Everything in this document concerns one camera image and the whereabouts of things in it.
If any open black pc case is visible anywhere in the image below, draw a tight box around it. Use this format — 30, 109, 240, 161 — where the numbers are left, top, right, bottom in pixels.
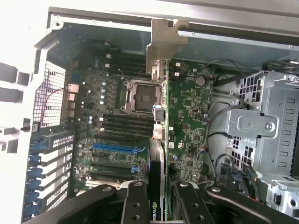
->
0, 0, 299, 224

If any black wire loop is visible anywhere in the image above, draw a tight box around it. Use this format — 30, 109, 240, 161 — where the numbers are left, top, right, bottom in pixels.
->
206, 100, 245, 150

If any red black twisted wire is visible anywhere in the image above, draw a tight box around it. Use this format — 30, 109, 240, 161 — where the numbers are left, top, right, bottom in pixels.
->
39, 70, 71, 122

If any black plastic clip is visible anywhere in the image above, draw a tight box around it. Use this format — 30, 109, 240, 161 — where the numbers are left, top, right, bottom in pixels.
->
21, 118, 31, 133

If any green motherboard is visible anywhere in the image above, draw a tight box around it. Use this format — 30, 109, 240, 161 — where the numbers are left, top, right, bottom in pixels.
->
67, 41, 214, 187

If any blue expansion slot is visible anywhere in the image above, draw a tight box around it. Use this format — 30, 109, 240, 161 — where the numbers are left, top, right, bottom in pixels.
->
93, 143, 149, 154

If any silver perforated drive cage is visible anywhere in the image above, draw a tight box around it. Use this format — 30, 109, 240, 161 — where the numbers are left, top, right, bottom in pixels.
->
225, 70, 299, 215

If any metal cpu socket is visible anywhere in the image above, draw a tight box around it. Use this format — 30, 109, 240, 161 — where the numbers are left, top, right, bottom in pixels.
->
122, 79, 164, 115

